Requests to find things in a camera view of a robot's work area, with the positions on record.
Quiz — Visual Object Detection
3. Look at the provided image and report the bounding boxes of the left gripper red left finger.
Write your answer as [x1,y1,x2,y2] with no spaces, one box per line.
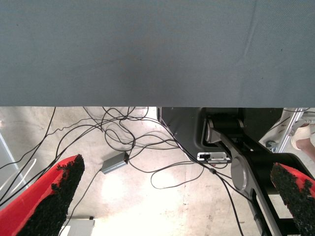
[0,154,86,236]

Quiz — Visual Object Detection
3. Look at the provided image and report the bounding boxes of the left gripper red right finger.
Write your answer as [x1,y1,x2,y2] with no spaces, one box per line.
[270,162,315,236]

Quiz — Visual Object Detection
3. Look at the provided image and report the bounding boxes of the white floor cable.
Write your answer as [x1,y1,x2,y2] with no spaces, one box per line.
[0,158,37,197]

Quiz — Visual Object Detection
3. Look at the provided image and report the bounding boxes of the grey power adapter box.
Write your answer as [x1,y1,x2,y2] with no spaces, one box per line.
[101,151,130,175]

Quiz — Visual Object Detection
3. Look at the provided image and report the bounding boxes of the person foot in pale shoe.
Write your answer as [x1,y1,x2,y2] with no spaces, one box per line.
[291,124,315,158]

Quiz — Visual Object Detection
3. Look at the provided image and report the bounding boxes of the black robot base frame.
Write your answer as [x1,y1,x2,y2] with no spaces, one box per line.
[157,107,315,236]

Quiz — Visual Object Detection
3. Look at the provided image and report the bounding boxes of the thin black floor cable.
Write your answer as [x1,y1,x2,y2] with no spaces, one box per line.
[58,168,104,236]
[211,169,246,236]
[127,157,217,190]
[0,107,57,171]
[83,107,188,153]

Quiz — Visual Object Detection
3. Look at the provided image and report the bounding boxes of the aluminium frame profile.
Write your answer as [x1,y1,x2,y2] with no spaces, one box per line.
[277,107,308,153]

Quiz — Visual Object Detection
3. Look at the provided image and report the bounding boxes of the white box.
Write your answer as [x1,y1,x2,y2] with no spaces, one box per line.
[59,216,95,236]

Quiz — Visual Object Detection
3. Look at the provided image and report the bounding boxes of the dark grey table cloth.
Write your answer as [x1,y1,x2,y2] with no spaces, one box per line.
[0,0,315,108]

